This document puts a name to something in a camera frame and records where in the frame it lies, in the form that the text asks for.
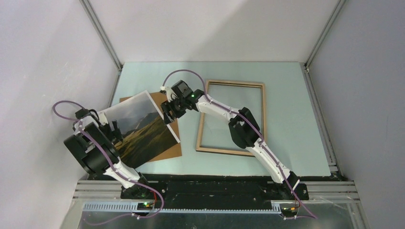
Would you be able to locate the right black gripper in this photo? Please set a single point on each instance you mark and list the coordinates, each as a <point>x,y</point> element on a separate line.
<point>167,106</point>

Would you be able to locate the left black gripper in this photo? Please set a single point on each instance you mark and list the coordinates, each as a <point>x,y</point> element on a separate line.
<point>113,135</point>

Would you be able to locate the landscape photo print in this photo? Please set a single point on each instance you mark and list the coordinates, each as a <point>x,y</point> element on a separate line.
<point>145,129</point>

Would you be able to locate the wooden picture frame with glass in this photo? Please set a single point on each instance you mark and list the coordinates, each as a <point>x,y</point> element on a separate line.
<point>213,134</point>

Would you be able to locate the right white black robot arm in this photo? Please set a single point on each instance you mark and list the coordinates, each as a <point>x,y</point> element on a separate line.
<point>244,130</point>

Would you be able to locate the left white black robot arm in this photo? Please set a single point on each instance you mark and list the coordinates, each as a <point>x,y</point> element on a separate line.
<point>92,145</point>

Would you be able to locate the brown cardboard backing board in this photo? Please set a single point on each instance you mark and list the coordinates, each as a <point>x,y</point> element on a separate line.
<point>172,142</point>

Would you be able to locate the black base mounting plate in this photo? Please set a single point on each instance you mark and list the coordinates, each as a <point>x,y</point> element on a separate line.
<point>224,193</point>

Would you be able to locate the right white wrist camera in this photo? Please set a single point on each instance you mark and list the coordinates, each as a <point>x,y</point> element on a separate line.
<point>170,94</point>

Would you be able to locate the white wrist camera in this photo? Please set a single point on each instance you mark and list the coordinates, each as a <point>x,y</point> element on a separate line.
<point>170,94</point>
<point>102,118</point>

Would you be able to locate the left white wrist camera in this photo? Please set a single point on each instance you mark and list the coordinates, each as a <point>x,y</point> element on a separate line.
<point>102,118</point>

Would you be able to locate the grey slotted cable duct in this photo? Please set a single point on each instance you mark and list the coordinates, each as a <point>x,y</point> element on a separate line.
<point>140,207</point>

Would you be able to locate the left aluminium corner post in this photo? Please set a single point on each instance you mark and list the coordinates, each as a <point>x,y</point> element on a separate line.
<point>94,19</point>

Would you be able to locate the aluminium corner post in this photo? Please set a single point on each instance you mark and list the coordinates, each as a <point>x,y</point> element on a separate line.
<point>325,31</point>
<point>94,19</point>

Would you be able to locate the right aluminium corner post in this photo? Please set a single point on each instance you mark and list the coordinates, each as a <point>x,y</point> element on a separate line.
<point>325,31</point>

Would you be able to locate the aluminium front rail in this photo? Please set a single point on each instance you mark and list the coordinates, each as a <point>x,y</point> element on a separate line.
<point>323,191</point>

